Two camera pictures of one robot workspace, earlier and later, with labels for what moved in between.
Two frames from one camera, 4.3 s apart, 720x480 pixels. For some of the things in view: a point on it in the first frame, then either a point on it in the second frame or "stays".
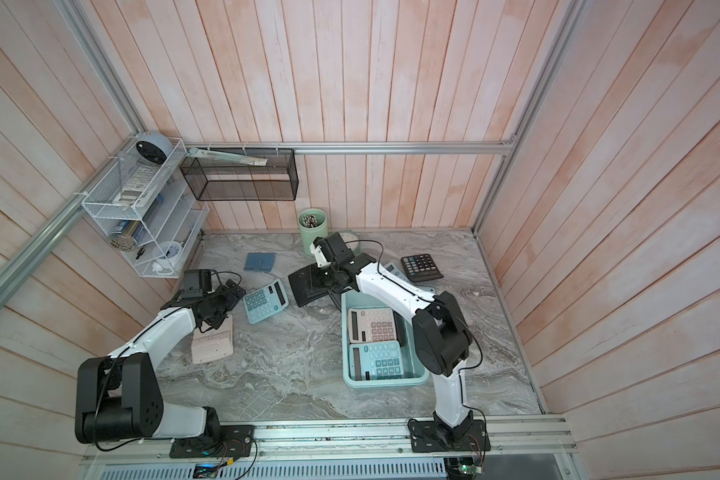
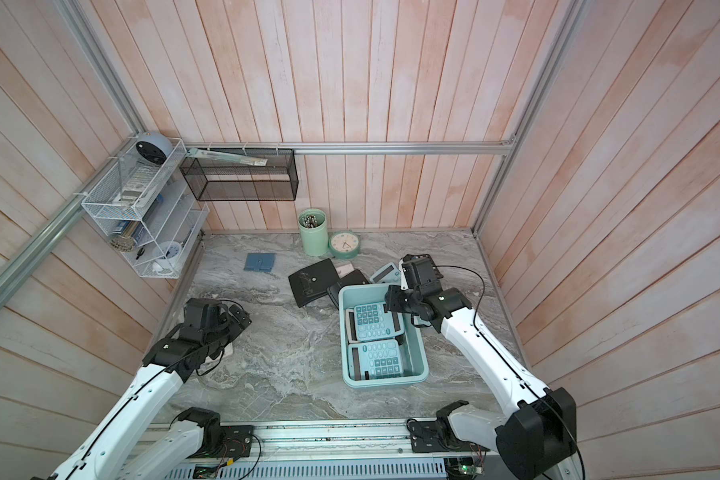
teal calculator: (266, 301) -> (372, 321)
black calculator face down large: (308, 284) stays
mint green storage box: (378, 349) stays
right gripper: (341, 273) -> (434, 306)
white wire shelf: (146, 204) stays
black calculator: (421, 268) stays
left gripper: (231, 298) -> (234, 327)
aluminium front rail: (353, 441) stays
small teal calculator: (376, 360) stays
